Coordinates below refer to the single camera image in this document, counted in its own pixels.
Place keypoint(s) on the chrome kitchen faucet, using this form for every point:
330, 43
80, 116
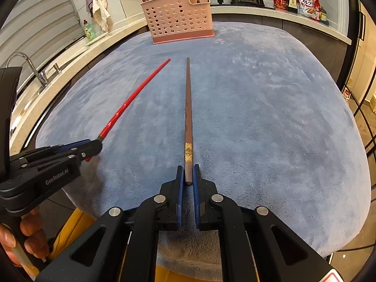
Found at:
32, 67

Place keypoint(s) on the brown chopstick with gold band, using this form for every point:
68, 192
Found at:
188, 123

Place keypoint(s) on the white window blind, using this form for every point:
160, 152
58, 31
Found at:
38, 26

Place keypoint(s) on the green dish soap bottle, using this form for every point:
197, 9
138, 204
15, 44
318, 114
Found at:
89, 32

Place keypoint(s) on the red cereal bag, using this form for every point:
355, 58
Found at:
308, 4

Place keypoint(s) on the teal small box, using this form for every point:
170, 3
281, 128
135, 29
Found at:
323, 16

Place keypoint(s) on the person's yellow clothing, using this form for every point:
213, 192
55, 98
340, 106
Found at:
70, 229

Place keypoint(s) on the black framed glass door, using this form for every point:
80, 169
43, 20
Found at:
357, 35

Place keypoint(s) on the pink perforated chopstick holder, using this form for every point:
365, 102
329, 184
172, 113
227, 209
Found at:
176, 20

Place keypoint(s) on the white hanging towel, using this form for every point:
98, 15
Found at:
100, 6

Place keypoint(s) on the person's left hand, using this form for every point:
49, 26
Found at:
29, 224

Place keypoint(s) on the blue-grey fleece blanket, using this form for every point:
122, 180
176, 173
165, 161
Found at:
264, 123

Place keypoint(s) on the black gas stove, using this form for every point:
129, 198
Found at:
249, 3

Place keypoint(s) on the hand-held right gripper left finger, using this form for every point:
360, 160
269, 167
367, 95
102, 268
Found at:
179, 188

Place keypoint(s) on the purple hanging cloth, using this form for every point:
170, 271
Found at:
89, 1

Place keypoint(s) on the red instant noodle cup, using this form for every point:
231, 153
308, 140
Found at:
280, 3

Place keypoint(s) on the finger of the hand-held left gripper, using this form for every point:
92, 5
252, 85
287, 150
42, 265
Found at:
72, 157
91, 147

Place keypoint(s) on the red twisted chopstick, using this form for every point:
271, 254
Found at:
129, 100

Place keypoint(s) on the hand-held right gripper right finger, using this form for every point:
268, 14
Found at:
196, 188

